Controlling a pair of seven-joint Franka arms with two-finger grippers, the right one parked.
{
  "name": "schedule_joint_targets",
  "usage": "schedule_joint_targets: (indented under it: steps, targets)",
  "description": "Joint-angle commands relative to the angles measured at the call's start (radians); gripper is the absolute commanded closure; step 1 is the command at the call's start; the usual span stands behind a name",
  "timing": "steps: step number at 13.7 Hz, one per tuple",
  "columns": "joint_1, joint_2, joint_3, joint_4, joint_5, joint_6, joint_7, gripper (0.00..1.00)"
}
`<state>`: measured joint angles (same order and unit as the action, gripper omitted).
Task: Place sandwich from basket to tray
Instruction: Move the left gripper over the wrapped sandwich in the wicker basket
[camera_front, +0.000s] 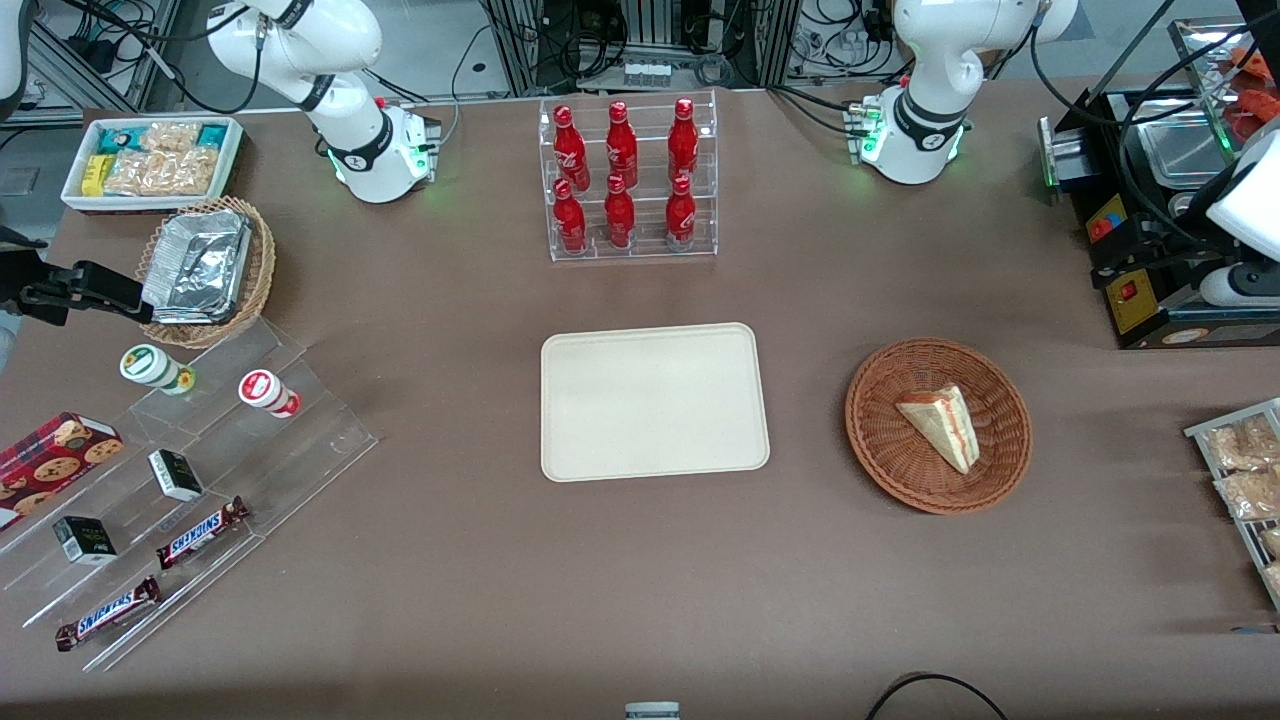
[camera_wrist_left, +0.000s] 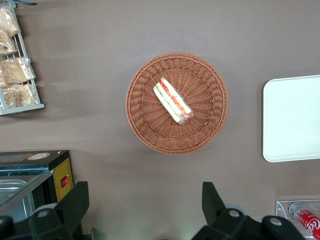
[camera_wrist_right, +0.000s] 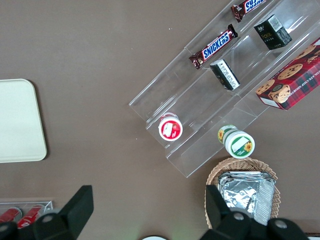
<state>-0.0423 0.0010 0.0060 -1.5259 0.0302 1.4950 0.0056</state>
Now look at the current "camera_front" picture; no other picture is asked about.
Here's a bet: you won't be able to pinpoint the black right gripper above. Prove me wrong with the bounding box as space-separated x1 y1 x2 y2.
0 225 153 327

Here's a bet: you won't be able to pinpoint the triangular sandwich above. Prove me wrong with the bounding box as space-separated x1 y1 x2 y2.
895 385 979 475

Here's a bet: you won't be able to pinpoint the white rectangular snack tray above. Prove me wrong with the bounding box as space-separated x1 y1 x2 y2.
62 117 246 216

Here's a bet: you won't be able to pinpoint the light tan wicker basket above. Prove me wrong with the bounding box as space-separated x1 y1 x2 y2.
135 196 276 349

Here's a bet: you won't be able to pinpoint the beige plastic serving tray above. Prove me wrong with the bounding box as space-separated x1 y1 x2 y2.
541 322 771 483

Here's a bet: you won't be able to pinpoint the brown round wicker basket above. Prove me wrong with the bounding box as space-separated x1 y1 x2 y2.
845 338 1033 516

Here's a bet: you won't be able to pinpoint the stainless steel tray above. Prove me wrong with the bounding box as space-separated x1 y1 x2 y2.
1140 118 1233 191

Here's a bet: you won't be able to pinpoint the tray of packaged snacks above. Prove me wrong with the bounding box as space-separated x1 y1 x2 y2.
1185 398 1280 611

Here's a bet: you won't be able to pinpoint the green lid yogurt cup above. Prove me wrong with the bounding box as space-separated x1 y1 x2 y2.
120 344 196 396

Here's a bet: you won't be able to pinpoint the stacked aluminium foil containers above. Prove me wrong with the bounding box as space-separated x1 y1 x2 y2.
142 210 253 324

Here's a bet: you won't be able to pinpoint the clear cracker packet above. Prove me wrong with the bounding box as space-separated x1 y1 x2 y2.
105 146 223 199

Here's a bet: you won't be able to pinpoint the red tartan cookie box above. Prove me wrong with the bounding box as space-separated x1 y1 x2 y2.
0 412 125 531

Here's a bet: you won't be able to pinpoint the small black carton box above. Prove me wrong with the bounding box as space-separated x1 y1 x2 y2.
148 449 204 502
52 516 118 566

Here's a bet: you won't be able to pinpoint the red lid yogurt cup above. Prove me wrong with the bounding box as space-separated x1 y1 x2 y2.
238 369 301 418

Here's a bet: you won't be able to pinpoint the Snickers chocolate bar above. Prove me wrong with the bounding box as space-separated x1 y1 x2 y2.
55 576 163 652
156 497 251 571

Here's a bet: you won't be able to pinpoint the clear acrylic stepped display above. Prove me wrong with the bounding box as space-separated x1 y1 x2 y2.
0 318 379 673

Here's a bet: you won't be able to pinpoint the red cola bottle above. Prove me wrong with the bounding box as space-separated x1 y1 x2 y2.
606 101 639 189
604 174 636 249
553 105 591 191
668 98 700 184
553 179 588 254
665 175 697 251

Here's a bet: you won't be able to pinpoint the clear acrylic bottle rack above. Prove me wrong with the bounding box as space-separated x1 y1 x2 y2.
538 90 719 263

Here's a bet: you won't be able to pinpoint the black sealing machine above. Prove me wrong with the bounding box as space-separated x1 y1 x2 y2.
1038 85 1280 351

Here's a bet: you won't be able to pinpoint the shiny steel food container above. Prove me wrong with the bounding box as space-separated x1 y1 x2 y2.
1168 15 1280 166

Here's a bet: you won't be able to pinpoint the clear bagged pastry packet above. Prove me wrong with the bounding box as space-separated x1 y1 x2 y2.
1215 468 1280 521
1205 415 1280 471

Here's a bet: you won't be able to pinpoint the aluminium frame equipment rack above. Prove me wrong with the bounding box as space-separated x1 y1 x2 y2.
485 0 801 96

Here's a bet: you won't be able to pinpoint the black cable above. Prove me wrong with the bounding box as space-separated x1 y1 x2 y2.
865 672 1011 720

